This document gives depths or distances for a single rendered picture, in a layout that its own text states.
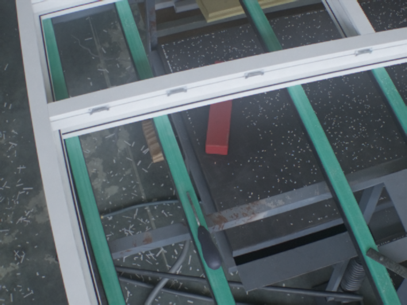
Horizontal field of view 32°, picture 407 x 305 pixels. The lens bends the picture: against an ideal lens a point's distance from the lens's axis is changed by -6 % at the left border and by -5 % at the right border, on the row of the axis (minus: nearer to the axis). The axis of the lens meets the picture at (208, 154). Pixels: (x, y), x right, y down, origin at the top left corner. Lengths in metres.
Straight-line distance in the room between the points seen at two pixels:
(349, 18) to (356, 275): 0.71
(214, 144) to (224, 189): 0.13
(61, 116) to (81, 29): 1.48
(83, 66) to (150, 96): 1.32
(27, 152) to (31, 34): 0.99
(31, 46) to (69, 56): 1.22
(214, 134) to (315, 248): 0.42
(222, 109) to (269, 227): 0.37
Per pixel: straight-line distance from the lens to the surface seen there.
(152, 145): 2.69
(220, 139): 2.00
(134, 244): 1.63
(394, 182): 1.72
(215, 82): 1.75
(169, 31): 2.29
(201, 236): 1.56
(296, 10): 2.80
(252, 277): 1.88
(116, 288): 1.55
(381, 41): 1.87
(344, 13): 1.96
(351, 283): 2.10
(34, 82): 1.78
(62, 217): 1.56
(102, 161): 2.73
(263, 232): 1.90
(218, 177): 1.98
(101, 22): 3.18
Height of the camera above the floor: 2.28
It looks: 57 degrees down
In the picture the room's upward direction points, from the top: straight up
